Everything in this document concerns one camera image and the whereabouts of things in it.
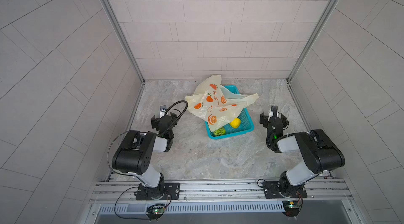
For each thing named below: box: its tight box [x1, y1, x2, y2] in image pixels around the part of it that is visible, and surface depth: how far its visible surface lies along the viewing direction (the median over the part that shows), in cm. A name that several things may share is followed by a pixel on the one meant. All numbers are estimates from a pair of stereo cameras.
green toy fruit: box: [213, 127, 226, 137], surface depth 86 cm
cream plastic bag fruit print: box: [185, 74, 260, 132], surface depth 85 cm
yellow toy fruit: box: [229, 117, 241, 129], surface depth 91 cm
